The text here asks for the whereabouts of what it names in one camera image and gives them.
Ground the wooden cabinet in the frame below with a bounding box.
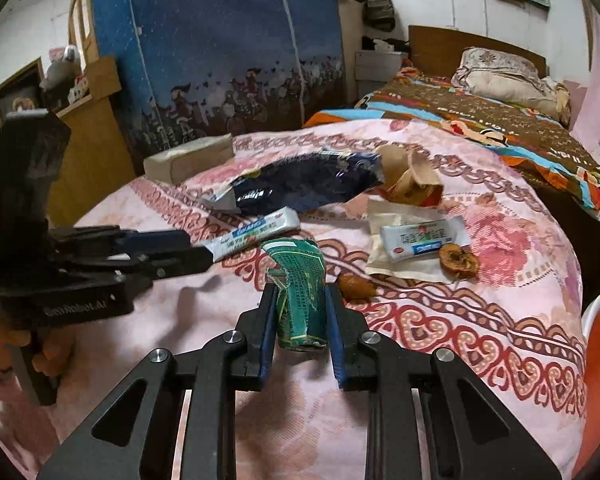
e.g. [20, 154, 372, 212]
[44, 55, 138, 229]

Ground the dried orange peel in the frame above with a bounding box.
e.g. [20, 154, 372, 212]
[439, 243, 480, 280]

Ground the floral pillow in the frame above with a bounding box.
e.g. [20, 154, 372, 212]
[451, 47, 571, 127]

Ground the beige cardboard box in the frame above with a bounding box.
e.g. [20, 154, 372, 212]
[143, 134, 234, 185]

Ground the crumpled brown paper bag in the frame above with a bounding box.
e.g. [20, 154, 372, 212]
[375, 144, 443, 207]

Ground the dark blue snack bag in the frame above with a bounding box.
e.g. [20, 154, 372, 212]
[199, 150, 385, 216]

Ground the green cigarette pack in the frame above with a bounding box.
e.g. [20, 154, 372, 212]
[261, 238, 327, 352]

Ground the brown colourful bed blanket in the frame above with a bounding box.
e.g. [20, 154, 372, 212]
[306, 66, 600, 222]

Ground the grey hanging handbag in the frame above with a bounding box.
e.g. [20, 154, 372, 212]
[362, 0, 396, 32]

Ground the blue fabric wardrobe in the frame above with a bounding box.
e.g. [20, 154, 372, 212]
[91, 0, 346, 167]

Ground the beige paper pouch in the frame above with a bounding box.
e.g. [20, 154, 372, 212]
[365, 196, 453, 284]

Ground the white medicine sachet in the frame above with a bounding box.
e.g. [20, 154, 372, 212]
[379, 217, 470, 261]

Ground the framed picture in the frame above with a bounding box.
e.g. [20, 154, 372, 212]
[0, 58, 44, 126]

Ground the white nightstand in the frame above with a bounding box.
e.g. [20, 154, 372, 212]
[354, 50, 408, 99]

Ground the white blue toothpaste tube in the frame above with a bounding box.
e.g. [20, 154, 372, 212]
[199, 207, 300, 262]

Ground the wooden headboard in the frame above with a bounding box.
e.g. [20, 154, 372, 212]
[408, 25, 548, 78]

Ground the left hand orange glove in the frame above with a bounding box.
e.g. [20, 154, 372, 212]
[0, 314, 77, 378]

